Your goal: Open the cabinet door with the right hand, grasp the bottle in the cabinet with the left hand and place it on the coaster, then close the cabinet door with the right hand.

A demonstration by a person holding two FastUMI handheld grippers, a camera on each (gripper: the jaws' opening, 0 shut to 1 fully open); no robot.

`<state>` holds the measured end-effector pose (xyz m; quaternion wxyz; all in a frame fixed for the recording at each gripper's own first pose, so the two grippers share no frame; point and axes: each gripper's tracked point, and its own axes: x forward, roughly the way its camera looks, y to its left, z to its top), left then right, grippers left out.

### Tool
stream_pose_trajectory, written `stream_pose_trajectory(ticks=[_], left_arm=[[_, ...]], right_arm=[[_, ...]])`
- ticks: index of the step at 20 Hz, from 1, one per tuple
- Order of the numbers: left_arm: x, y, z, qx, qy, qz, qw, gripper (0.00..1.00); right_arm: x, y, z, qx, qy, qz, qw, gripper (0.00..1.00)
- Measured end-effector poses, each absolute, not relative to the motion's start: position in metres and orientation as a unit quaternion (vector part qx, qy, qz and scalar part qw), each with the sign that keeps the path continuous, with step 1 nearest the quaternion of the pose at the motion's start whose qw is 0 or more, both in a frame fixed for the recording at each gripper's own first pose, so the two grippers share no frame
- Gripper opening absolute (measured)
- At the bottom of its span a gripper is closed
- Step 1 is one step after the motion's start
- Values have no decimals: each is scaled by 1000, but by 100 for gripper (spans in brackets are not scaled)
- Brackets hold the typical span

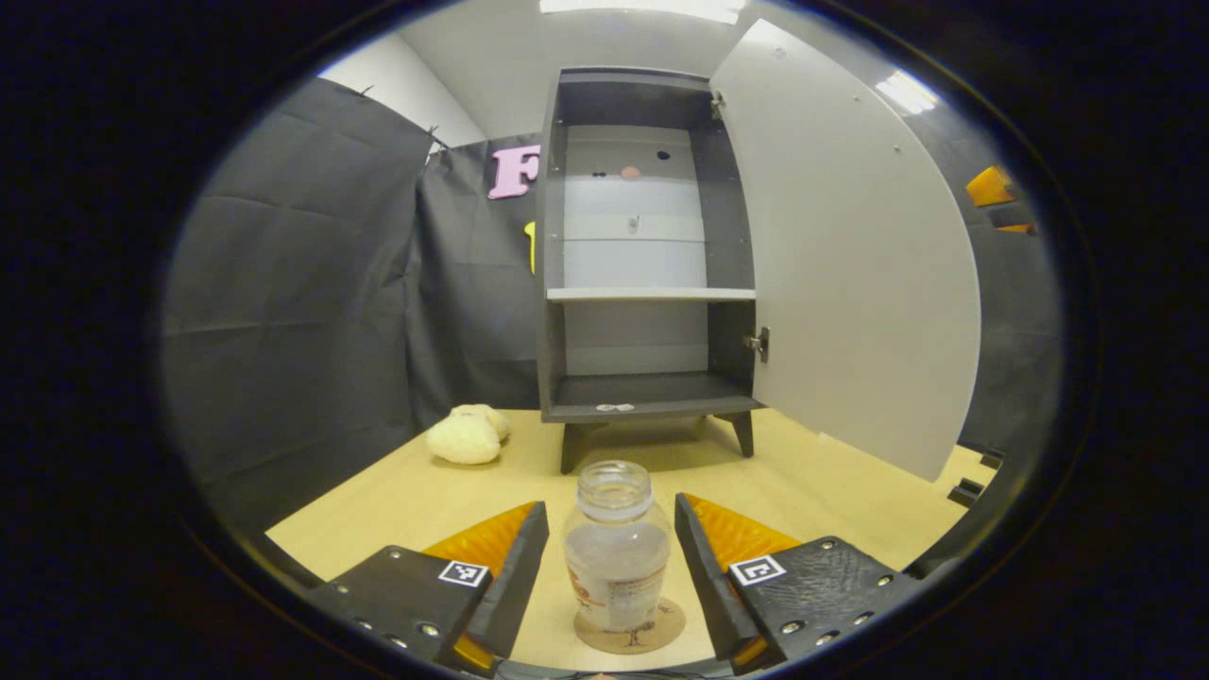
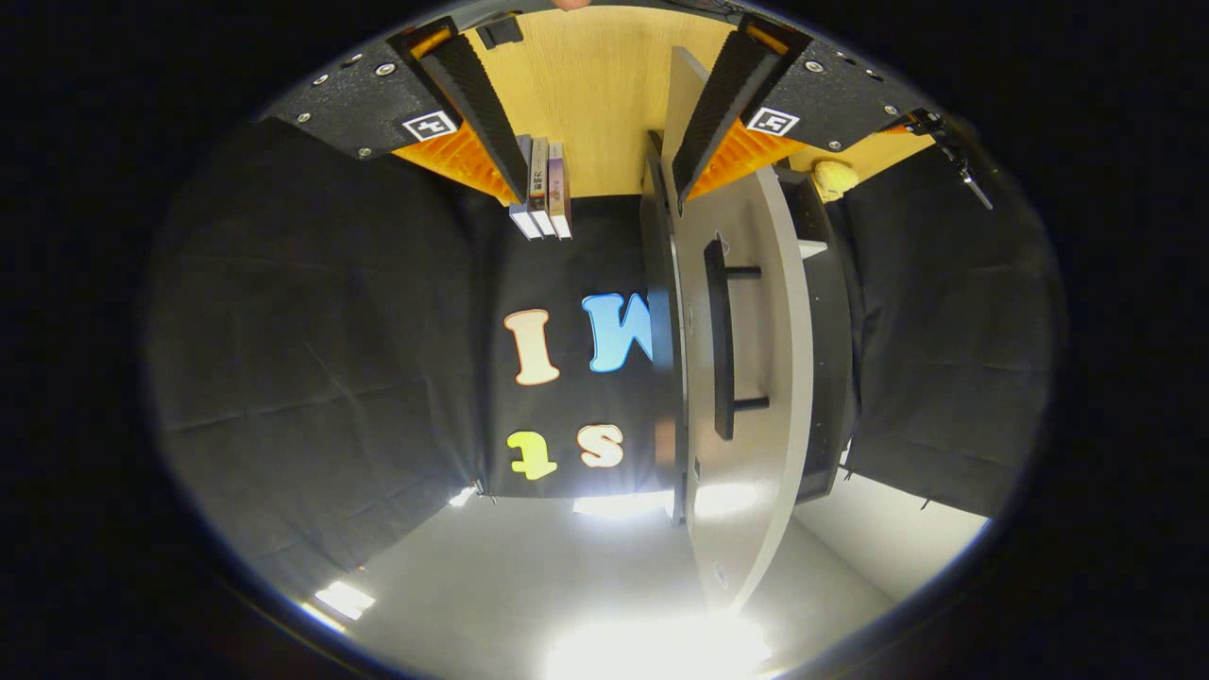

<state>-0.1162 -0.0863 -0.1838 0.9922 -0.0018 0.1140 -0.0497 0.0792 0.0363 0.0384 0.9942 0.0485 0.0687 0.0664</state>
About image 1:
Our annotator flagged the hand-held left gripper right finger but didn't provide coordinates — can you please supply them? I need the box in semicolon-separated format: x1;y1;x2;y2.
674;493;922;676

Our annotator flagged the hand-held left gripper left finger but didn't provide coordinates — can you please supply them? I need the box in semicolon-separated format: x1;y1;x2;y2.
307;501;551;679

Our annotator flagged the round brown coaster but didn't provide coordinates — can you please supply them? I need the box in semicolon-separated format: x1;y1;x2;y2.
573;595;687;655

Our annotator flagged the clear plastic bottle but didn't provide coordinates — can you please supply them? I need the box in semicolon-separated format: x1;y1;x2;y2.
564;460;672;634

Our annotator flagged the light grey cabinet door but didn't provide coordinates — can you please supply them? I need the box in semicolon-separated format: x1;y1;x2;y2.
708;19;983;483

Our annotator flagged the dark grey cabinet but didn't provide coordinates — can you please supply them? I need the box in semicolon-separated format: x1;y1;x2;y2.
536;66;771;475

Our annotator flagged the cream plush toy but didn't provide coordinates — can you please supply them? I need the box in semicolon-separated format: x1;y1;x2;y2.
424;404;511;466

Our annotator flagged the black backdrop cloth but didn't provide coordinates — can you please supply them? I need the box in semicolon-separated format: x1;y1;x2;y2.
161;77;1064;535

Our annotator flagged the large ceiling light panel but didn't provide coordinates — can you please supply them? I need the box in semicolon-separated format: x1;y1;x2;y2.
538;0;747;26

